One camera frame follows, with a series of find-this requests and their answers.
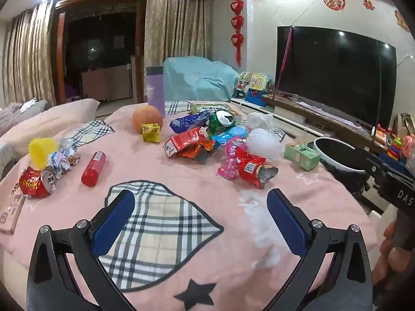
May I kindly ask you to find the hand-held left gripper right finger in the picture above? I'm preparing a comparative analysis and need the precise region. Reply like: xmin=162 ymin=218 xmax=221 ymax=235
xmin=266 ymin=188 xmax=373 ymax=311

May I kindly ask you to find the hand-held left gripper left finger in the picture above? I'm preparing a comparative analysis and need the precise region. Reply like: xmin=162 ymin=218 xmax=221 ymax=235
xmin=27 ymin=188 xmax=143 ymax=311

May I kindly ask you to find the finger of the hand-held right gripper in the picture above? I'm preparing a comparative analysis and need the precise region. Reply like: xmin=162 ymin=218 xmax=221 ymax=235
xmin=354 ymin=146 xmax=390 ymax=176

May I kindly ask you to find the black trash bin white rim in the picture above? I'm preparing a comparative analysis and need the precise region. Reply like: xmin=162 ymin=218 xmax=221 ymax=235
xmin=314 ymin=137 xmax=370 ymax=198

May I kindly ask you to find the small green box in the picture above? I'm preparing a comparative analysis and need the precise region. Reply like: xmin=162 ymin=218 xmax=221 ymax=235
xmin=284 ymin=143 xmax=321 ymax=171

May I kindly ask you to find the pink packet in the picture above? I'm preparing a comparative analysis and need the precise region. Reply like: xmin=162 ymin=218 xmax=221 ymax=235
xmin=217 ymin=137 xmax=248 ymax=179

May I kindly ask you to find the red white carton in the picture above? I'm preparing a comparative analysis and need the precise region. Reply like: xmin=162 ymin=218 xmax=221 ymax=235
xmin=163 ymin=127 xmax=208 ymax=159

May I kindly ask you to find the orange red wrapper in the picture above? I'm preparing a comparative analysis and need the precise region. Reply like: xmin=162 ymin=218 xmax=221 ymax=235
xmin=177 ymin=139 xmax=221 ymax=165

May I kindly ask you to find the crushed green can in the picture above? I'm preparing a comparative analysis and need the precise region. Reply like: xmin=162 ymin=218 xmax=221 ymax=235
xmin=207 ymin=108 xmax=236 ymax=136

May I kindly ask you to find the blue snack bag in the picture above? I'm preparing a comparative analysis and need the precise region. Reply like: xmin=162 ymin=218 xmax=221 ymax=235
xmin=170 ymin=111 xmax=211 ymax=134

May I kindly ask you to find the person's right hand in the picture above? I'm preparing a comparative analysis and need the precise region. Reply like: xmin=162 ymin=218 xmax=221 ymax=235
xmin=371 ymin=222 xmax=415 ymax=286

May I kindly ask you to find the red toy telephone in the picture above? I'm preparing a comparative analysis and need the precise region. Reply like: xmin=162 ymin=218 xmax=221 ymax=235
xmin=373 ymin=125 xmax=394 ymax=145

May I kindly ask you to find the colourful stacking rings toy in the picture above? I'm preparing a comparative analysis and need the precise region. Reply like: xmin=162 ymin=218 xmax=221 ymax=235
xmin=387 ymin=136 xmax=415 ymax=166

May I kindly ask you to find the red cylinder tube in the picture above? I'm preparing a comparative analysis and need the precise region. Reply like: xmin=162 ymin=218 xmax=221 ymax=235
xmin=81 ymin=151 xmax=106 ymax=187

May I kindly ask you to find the marble television stand top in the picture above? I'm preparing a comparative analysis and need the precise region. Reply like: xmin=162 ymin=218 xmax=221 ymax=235
xmin=261 ymin=94 xmax=399 ymax=153

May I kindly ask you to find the red snack bag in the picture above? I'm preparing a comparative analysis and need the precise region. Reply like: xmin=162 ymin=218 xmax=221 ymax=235
xmin=234 ymin=147 xmax=279 ymax=190

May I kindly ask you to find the crumpled foil wrapper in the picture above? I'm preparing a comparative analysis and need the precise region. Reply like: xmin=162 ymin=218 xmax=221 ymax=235
xmin=49 ymin=138 xmax=81 ymax=179

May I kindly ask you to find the crushed red can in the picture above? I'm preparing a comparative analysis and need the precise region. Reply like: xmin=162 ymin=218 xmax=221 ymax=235
xmin=19 ymin=166 xmax=57 ymax=199

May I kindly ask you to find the black television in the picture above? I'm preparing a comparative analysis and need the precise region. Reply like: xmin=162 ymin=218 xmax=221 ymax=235
xmin=275 ymin=26 xmax=398 ymax=130

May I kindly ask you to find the yellow foil wrapper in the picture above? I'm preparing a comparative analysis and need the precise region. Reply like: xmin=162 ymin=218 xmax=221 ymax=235
xmin=141 ymin=123 xmax=162 ymax=143

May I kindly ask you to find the yellow spiky ball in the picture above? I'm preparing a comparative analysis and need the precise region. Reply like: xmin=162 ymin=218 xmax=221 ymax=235
xmin=29 ymin=138 xmax=58 ymax=169

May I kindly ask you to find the flat pink white box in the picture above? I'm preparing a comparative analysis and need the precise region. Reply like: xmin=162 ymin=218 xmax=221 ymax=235
xmin=0 ymin=181 xmax=26 ymax=235

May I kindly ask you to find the light blue wrapper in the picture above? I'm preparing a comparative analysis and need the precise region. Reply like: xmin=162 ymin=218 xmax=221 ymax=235
xmin=212 ymin=126 xmax=248 ymax=145

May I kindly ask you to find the white plastic bag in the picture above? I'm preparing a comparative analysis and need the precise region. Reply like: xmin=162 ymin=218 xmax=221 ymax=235
xmin=245 ymin=112 xmax=274 ymax=133

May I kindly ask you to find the red yellow apple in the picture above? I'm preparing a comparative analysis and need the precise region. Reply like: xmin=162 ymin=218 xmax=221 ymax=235
xmin=132 ymin=104 xmax=163 ymax=134

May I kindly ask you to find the pink sofa cushion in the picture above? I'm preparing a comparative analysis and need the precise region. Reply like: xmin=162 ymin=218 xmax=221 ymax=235
xmin=0 ymin=99 xmax=101 ymax=146

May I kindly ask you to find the thin pink stick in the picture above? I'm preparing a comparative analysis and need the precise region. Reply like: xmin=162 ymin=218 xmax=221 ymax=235
xmin=274 ymin=27 xmax=293 ymax=104

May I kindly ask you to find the yellow green toy phone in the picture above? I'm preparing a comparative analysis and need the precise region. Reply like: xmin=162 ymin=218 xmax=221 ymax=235
xmin=250 ymin=73 xmax=273 ymax=92

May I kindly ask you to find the purple tumbler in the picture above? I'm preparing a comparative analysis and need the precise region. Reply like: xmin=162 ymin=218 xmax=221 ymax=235
xmin=146 ymin=66 xmax=165 ymax=117

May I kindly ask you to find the low cabinet behind door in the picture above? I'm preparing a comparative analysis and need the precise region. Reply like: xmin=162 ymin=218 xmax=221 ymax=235
xmin=81 ymin=64 xmax=133 ymax=102

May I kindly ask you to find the ferris wheel toy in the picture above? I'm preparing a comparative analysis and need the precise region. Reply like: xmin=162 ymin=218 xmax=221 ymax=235
xmin=238 ymin=72 xmax=252 ymax=98

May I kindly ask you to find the grey pillow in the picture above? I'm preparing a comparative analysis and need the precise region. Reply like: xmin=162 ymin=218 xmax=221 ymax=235
xmin=0 ymin=99 xmax=49 ymax=135

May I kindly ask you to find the teal cloth covered furniture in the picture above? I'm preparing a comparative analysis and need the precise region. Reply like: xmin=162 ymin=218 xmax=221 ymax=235
xmin=162 ymin=56 xmax=240 ymax=102

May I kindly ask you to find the beige patterned curtain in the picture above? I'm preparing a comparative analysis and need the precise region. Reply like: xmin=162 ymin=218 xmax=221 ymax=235
xmin=144 ymin=0 xmax=208 ymax=68
xmin=3 ymin=0 xmax=57 ymax=107

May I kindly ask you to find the red hanging knot decoration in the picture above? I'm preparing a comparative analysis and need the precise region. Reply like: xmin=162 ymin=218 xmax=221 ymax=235
xmin=230 ymin=0 xmax=245 ymax=67

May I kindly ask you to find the beige bag with handle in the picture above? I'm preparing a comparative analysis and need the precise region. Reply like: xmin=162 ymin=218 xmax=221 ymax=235
xmin=392 ymin=113 xmax=415 ymax=140

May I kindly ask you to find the red gold wall decoration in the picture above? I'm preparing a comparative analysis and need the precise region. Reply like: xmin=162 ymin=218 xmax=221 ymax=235
xmin=395 ymin=10 xmax=411 ymax=33

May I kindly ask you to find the wooden sliding door frame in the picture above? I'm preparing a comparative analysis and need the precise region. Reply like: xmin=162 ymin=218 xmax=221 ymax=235
xmin=50 ymin=0 xmax=148 ymax=102

